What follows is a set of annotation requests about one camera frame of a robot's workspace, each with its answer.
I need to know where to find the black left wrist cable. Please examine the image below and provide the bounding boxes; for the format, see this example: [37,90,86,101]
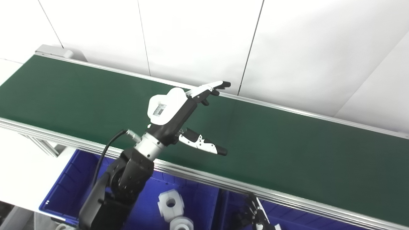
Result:
[91,129,141,192]

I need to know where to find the white round plastic part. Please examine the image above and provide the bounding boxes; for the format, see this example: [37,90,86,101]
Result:
[170,217,194,230]

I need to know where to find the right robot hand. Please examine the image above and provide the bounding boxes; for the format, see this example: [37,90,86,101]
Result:
[244,193,282,230]

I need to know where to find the green conveyor belt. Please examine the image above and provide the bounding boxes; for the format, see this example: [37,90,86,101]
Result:
[0,53,409,230]
[0,55,409,226]

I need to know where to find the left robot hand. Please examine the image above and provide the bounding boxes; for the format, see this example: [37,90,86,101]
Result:
[147,80,231,156]

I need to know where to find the aluminium conveyor leg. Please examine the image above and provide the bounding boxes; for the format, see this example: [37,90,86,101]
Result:
[24,134,63,157]

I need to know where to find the white hexagonal plastic part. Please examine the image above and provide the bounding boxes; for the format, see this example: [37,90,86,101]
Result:
[157,189,185,223]

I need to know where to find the grey conveyor motor housing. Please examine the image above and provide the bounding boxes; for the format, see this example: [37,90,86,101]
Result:
[35,45,88,63]

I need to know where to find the blue plastic bin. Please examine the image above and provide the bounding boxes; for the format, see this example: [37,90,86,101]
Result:
[39,149,224,230]
[220,190,371,230]

